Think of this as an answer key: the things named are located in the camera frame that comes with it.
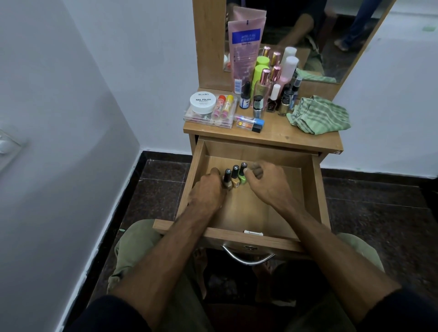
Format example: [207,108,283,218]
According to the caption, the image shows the white nail polish remover jar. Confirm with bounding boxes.
[190,91,217,115]

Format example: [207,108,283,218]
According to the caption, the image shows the blue polish bottle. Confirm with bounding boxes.
[291,76,303,109]

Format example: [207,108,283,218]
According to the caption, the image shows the person's black left sleeve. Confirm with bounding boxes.
[65,296,151,332]

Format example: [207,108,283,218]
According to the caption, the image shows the yellow-capped lip balm tube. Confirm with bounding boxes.
[220,94,235,119]

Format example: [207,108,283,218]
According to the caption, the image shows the pink cosmetic lotion tube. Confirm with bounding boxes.
[227,16,267,95]

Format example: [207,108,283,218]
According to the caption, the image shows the wooden drawer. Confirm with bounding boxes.
[153,136,332,260]

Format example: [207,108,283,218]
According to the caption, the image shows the white wall switch panel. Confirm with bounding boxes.
[0,130,21,171]

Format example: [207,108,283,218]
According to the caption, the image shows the person's black sleeve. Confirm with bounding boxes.
[357,287,438,332]
[65,296,151,332]

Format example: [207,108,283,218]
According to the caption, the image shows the person's right forearm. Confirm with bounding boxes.
[284,202,401,324]

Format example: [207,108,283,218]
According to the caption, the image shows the white-capped dark polish bottle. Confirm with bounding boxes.
[266,83,281,113]

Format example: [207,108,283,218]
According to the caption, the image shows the red-capped lip balm tube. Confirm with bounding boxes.
[212,94,226,119]

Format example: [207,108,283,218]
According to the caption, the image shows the dark red stool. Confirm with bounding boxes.
[205,302,295,332]

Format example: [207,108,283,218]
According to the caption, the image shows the person's right hand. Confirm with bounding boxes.
[243,161,298,216]

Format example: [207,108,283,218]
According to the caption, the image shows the clear plastic compartment box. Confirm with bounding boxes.
[183,95,238,130]

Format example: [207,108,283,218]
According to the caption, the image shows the lime green bottle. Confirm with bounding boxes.
[250,65,269,98]

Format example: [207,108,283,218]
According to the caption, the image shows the blue-white bottle black cap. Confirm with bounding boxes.
[239,82,251,109]

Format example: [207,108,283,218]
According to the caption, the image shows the person's left forearm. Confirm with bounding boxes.
[111,205,213,329]

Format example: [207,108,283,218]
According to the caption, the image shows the green striped cloth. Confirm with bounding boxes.
[286,95,351,136]

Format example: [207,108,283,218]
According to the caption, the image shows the wooden dressing table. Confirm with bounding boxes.
[183,0,397,163]

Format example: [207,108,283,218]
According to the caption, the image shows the dressing table mirror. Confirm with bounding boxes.
[224,0,394,84]

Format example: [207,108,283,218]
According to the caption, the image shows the person's left foot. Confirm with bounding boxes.
[193,248,209,300]

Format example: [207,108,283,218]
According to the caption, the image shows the slim clear perfume bottle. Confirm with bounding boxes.
[268,65,282,89]

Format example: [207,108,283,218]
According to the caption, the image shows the person's olive green trousers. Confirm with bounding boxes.
[108,218,386,332]

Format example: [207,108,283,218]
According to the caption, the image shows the gold polish bottle patterned cap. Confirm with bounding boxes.
[277,93,292,116]

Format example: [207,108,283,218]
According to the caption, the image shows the person's left hand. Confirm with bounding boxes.
[187,167,228,214]

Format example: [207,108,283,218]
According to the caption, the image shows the black-capped clear tube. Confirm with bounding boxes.
[236,120,263,133]

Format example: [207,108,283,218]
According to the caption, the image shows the pink perfume bottle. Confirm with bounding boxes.
[254,68,271,107]

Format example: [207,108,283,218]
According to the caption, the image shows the blue-capped lip balm tube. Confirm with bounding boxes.
[234,114,265,126]

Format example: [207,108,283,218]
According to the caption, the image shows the pink spray bottle white cap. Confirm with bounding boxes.
[275,56,299,100]

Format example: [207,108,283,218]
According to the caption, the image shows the person's black right sleeve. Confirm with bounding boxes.
[357,287,438,332]

